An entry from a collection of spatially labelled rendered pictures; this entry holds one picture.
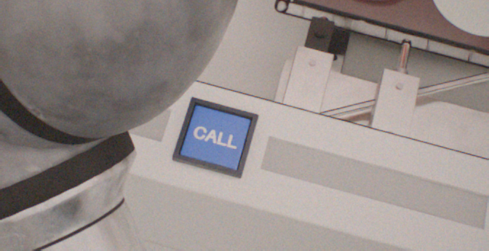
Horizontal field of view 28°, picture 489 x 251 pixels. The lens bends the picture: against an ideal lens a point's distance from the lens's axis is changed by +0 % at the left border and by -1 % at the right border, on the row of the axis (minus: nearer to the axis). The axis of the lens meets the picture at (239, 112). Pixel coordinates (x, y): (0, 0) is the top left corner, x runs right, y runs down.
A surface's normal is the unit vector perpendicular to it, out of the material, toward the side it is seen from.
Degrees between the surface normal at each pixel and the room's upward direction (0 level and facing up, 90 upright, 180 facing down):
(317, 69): 0
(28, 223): 75
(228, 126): 0
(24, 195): 31
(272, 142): 0
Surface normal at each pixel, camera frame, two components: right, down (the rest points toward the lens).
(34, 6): -0.26, 0.16
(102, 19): 0.16, 0.32
